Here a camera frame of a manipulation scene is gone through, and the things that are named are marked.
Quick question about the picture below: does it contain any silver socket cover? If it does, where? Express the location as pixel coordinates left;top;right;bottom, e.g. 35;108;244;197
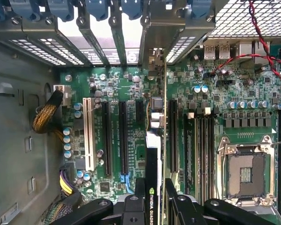
224;198;281;218

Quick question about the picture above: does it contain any CPU socket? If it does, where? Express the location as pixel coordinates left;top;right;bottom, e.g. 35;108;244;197
216;135;279;208

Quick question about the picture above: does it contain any long black expansion slot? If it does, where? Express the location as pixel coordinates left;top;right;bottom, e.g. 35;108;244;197
101;100;113;177
118;100;130;176
169;99;179;174

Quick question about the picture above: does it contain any white expansion slot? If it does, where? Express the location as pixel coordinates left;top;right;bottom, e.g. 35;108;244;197
82;97;96;172

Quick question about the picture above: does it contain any short black expansion slot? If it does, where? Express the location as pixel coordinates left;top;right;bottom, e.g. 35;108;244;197
135;100;146;123

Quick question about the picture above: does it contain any green Dell motherboard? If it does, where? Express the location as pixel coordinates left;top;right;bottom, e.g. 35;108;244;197
59;41;281;225

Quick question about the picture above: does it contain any open grey PC case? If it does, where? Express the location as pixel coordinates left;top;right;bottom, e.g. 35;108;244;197
0;0;281;225

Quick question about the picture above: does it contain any yellow purple wire bundle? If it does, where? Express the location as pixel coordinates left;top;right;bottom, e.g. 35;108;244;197
43;164;84;225

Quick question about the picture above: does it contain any black yellow braided wire bundle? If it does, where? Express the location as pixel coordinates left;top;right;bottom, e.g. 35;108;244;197
32;90;64;143

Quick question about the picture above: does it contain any red black twisted wire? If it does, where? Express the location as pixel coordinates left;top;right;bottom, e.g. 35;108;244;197
209;0;281;83

